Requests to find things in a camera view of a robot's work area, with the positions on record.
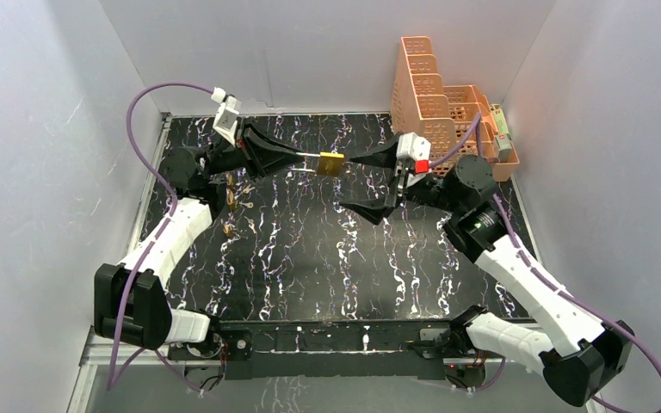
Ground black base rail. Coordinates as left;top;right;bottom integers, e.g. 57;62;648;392
168;319;502;385

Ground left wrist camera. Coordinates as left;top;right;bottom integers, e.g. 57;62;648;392
211;87;241;146

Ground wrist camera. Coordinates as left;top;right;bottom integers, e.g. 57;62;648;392
396;133;431;175
211;87;241;146

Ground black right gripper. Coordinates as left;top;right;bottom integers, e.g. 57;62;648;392
338;132;464;225

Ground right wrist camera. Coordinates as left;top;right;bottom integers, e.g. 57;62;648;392
396;133;431;175

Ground small boxes in organizer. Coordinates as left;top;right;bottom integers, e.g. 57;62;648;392
490;104;514;163

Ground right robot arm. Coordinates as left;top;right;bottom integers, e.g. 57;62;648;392
343;133;632;406

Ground medium brass padlock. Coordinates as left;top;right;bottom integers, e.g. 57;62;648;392
226;174;238;213

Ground orange plastic organizer basket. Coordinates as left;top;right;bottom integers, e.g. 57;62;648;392
391;36;520;182

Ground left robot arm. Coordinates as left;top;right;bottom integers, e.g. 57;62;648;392
94;124;304;358

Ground large long-shackle brass padlock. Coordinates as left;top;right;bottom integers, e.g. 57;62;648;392
299;151;346;177

